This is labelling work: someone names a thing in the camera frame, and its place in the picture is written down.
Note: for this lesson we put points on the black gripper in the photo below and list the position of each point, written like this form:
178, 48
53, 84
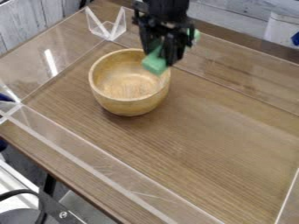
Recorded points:
167, 13

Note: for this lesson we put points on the green rectangular block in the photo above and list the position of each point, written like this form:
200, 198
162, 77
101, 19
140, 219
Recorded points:
154, 63

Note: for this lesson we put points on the light wooden bowl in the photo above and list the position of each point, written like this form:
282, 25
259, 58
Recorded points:
124, 88

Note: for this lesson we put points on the blue object at right edge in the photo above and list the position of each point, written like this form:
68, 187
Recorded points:
295, 39

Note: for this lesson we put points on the black table leg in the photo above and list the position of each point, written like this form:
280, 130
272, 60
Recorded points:
49, 185

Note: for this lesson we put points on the clear acrylic tray enclosure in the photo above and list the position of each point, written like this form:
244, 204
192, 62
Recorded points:
210, 159

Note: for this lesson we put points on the grey metal base plate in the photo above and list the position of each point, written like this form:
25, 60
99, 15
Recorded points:
72, 210

